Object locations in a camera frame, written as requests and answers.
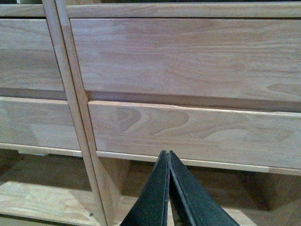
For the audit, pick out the left cabinet upper drawer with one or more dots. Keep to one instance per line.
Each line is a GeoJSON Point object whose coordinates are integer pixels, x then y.
{"type": "Point", "coordinates": [27, 57]}

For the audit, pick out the left cabinet lower drawer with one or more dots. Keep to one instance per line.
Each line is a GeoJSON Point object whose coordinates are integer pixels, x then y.
{"type": "Point", "coordinates": [37, 122]}

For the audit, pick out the cabinet drawer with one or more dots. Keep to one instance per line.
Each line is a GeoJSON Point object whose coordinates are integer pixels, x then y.
{"type": "Point", "coordinates": [27, 57]}
{"type": "Point", "coordinates": [37, 122]}

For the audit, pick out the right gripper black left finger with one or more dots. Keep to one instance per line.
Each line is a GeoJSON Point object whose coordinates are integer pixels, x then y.
{"type": "Point", "coordinates": [151, 208]}

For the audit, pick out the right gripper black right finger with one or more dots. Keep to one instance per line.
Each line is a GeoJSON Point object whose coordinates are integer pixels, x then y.
{"type": "Point", "coordinates": [191, 204]}

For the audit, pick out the wooden drawer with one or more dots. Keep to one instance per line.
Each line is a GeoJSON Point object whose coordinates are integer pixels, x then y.
{"type": "Point", "coordinates": [270, 139]}
{"type": "Point", "coordinates": [225, 58]}

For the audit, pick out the wooden bookshelf cabinet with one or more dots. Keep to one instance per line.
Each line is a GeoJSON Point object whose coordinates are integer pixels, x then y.
{"type": "Point", "coordinates": [279, 200]}

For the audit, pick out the upper wooden drawer front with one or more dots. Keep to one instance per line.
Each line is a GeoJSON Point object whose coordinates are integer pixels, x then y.
{"type": "Point", "coordinates": [225, 58]}

